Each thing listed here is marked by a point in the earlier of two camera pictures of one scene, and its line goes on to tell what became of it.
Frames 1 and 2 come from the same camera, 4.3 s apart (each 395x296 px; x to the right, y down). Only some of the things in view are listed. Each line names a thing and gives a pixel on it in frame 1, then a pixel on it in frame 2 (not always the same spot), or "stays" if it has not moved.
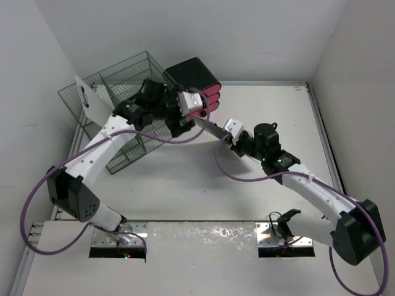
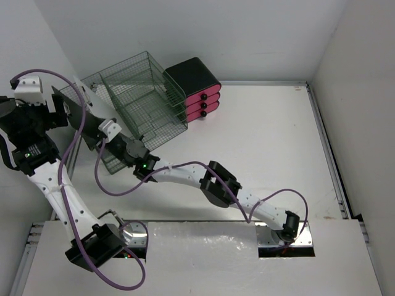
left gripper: [173, 125] → [53, 119]
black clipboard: [216, 129] → [91, 131]
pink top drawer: [212, 90] stays
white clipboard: [97, 109] stays
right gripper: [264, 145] → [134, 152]
